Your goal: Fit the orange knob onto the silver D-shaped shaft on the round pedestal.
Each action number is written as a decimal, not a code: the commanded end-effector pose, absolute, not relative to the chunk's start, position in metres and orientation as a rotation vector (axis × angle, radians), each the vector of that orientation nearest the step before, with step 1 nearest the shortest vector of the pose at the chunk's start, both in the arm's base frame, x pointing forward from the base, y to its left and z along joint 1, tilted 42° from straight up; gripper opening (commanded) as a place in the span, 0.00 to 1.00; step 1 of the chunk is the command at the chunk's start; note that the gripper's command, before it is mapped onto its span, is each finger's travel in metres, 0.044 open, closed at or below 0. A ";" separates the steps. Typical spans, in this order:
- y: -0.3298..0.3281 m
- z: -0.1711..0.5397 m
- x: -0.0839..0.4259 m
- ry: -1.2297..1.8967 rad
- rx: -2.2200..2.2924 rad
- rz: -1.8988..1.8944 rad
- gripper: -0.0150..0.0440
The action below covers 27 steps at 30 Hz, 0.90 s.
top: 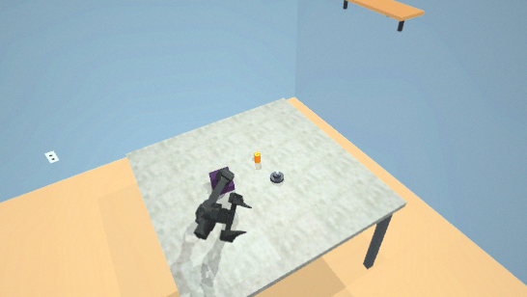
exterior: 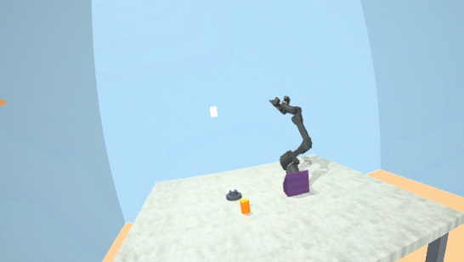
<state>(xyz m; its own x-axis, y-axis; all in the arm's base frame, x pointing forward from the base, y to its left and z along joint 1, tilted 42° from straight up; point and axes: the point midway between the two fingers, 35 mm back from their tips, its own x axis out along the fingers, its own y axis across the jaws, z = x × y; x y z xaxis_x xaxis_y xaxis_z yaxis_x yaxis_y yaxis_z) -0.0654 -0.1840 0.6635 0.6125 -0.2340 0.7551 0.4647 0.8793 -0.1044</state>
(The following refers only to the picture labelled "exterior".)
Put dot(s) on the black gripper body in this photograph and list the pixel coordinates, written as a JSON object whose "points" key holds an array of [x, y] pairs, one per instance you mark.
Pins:
{"points": [[282, 106]]}

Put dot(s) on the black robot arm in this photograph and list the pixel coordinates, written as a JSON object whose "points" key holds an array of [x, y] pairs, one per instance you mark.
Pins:
{"points": [[290, 157]]}

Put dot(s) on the orange knob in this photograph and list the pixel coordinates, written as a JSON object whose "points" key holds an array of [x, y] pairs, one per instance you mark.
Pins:
{"points": [[245, 207]]}

